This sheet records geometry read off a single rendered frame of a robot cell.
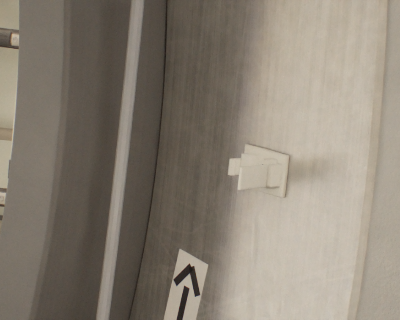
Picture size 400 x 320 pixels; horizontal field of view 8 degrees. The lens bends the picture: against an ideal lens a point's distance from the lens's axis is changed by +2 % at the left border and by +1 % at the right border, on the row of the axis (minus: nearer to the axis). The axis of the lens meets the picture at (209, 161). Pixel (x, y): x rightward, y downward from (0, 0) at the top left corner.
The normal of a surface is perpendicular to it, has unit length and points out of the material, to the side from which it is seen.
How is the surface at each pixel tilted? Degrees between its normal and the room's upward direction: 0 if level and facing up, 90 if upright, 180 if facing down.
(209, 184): 90
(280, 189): 90
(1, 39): 90
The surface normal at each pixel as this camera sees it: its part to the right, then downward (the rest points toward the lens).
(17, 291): -0.72, 0.04
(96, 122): 0.69, 0.16
